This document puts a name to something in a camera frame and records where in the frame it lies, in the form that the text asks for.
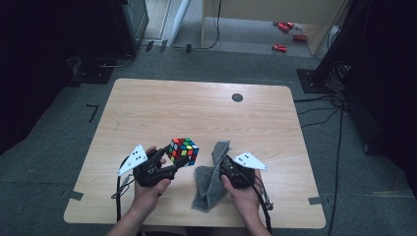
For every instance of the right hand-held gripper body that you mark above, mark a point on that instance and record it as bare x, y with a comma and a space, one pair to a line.
239, 175

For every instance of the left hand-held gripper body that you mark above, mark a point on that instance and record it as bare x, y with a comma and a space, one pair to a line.
149, 173

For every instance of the multicoloured puzzle cube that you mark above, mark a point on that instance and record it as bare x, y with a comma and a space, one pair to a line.
183, 151

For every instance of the grey cloth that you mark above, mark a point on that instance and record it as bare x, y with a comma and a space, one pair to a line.
209, 183

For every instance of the person's left hand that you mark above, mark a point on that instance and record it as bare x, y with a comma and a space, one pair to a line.
147, 196

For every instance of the person's right hand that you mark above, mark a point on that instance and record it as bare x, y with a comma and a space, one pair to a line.
244, 200

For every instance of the grey tape piece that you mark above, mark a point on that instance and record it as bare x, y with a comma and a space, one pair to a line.
75, 195
315, 200

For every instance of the dark round table grommet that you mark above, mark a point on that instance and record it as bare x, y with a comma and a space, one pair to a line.
237, 97

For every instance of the black angled floor tape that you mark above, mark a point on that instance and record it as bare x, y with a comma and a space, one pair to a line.
93, 111

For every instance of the black flat stand base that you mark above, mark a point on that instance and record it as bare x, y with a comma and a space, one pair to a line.
93, 73

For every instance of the black floor tape strip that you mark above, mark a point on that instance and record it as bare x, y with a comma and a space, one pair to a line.
163, 46
188, 48
149, 46

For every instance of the black square stand base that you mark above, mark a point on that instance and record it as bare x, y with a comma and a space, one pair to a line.
308, 82

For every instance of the black cabinet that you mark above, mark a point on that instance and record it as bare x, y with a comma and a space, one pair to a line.
129, 26

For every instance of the red can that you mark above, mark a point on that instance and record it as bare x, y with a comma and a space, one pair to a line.
279, 48
290, 25
283, 27
300, 37

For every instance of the white board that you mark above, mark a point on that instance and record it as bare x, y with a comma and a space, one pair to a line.
181, 19

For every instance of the wooden furniture frame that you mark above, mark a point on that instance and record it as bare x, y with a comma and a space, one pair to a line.
262, 8

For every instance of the black slanted stand post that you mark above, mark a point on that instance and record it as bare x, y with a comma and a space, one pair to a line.
341, 39

